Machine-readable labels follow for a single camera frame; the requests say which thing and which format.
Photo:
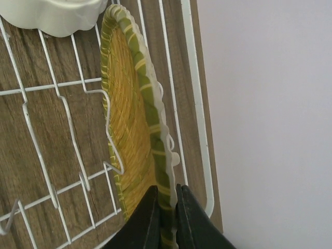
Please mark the white wire dish rack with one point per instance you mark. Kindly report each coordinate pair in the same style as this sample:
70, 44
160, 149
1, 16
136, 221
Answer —
53, 142

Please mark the white scalloped bowl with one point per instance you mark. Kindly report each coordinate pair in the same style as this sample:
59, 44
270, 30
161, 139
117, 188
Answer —
55, 18

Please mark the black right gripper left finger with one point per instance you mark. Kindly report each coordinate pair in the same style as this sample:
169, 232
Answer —
142, 230

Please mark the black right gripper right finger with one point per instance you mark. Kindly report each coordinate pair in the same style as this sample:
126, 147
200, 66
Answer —
195, 230

